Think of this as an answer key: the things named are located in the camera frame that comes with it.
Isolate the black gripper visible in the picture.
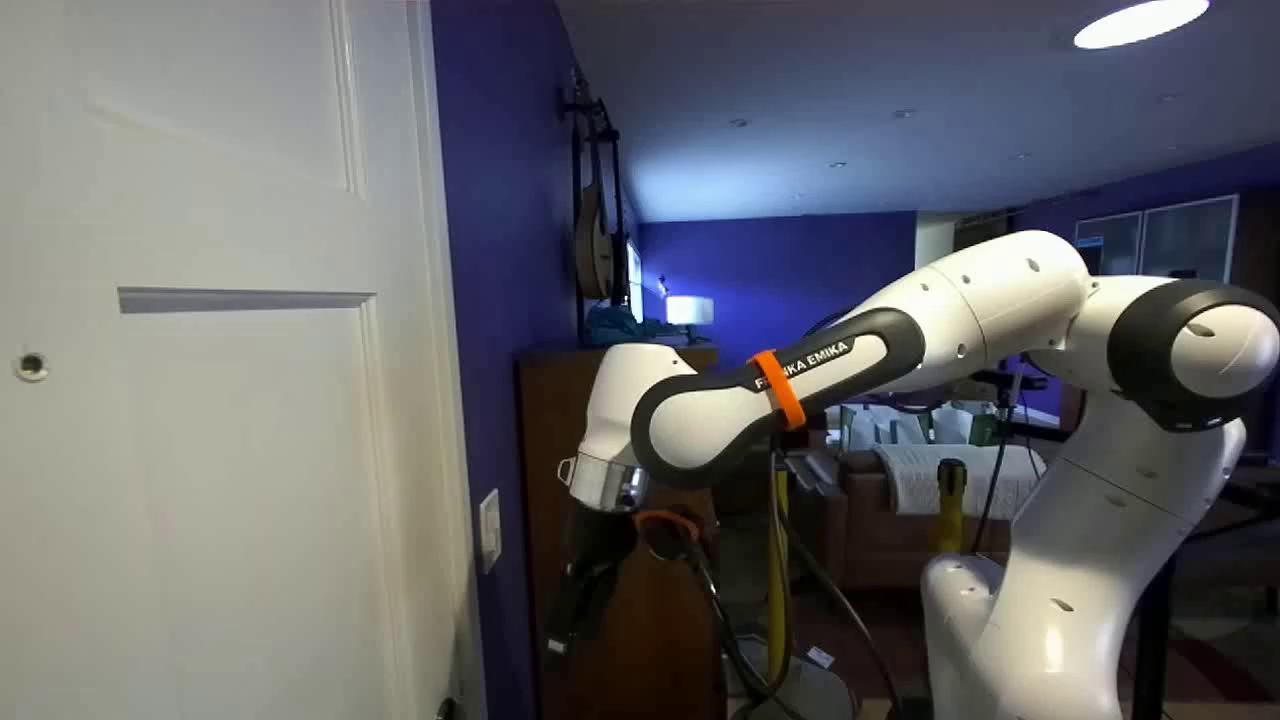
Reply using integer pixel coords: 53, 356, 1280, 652
545, 505, 635, 666

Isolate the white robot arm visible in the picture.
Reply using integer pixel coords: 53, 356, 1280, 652
559, 230, 1277, 720

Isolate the white panel door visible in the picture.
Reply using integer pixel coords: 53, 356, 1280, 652
0, 0, 482, 720

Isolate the door peephole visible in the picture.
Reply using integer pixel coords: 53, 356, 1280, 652
17, 353, 53, 383

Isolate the brown wooden cabinet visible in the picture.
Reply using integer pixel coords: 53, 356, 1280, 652
517, 348, 722, 720

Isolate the yellow stand pole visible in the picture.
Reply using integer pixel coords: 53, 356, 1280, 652
769, 457, 789, 694

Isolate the white table lamp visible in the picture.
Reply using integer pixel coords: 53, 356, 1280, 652
664, 297, 714, 330

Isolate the white framed window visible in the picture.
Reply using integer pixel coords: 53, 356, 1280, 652
1072, 197, 1238, 280

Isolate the round ceiling light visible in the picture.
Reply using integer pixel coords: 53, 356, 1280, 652
1072, 0, 1212, 51

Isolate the white wall light switch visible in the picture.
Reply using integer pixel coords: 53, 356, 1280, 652
477, 490, 503, 572

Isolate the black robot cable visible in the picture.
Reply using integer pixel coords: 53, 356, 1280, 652
628, 505, 903, 712

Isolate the orange strap on arm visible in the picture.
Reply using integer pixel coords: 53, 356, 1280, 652
749, 348, 814, 431

